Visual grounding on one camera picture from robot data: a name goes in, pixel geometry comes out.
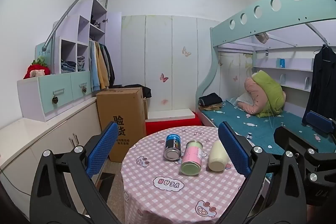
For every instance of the white wall shelf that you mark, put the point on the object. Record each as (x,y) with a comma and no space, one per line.
(288,69)

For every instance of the blue printed mattress sheet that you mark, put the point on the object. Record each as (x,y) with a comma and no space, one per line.
(236,121)

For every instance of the dark hanging jacket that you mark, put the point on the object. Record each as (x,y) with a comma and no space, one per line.
(110,66)

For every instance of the folded dark clothes pile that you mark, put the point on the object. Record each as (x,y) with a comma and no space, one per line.
(210,100)

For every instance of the white pillow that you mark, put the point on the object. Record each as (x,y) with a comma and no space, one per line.
(244,100)

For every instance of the black table leg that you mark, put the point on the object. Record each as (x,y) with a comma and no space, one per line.
(103,184)

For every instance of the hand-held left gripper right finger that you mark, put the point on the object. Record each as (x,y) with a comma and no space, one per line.
(235,150)

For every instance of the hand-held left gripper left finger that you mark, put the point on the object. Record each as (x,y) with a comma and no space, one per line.
(102,150)

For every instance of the white wardrobe butterfly stickers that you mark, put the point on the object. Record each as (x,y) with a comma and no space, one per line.
(157,56)

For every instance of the cream white bottle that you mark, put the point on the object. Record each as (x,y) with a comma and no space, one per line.
(218,155)

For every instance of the teal panel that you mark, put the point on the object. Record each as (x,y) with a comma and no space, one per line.
(43,52)

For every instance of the dark clothes in cubby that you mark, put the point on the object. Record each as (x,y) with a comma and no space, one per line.
(95,22)

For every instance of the black hanging coat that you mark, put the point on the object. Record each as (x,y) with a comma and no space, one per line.
(321,77)

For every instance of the red stool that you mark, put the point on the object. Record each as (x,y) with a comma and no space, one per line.
(162,127)

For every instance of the pine cone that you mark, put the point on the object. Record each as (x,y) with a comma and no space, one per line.
(55,100)
(84,89)

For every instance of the purple stair cabinet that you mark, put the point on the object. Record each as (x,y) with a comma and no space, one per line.
(71,27)

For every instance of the blue metal can cup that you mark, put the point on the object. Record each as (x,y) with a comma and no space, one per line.
(172,146)

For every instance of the folded blue jeans stack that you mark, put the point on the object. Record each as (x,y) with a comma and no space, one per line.
(68,66)

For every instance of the low white cabinet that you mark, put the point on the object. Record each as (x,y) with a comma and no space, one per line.
(39,132)

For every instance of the white board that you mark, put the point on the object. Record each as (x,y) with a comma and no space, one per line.
(170,114)

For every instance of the blue box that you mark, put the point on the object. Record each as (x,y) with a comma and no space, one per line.
(282,63)

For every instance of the red strawberry plush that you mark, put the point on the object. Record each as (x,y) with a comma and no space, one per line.
(36,72)

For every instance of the grey metal handrail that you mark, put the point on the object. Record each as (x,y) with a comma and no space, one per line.
(68,10)

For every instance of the pink checkered tablecloth table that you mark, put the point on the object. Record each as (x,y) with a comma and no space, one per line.
(168,200)

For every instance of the yellow hanging jacket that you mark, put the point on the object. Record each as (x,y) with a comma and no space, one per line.
(102,69)

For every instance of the grey hanging cloth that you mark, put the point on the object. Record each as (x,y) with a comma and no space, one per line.
(262,37)

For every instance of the light blue hanging shirt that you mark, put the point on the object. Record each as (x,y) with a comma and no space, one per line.
(93,66)

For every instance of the green pink plush pillow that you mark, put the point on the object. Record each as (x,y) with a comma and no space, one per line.
(267,92)

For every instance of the tall cardboard box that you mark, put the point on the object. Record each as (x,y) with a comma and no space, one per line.
(123,108)

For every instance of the teal bunk bed frame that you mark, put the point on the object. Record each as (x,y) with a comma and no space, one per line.
(262,19)

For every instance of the folded grey clothes stack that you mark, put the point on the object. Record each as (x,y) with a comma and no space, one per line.
(80,63)

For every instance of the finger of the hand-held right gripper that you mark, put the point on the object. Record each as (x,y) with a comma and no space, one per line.
(319,120)
(294,136)

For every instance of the teal drawer cabinet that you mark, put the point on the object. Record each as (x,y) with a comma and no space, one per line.
(52,90)

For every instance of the black bag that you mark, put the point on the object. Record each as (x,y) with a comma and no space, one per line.
(147,92)

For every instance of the pink cup green lid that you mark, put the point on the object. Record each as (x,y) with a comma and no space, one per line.
(192,159)

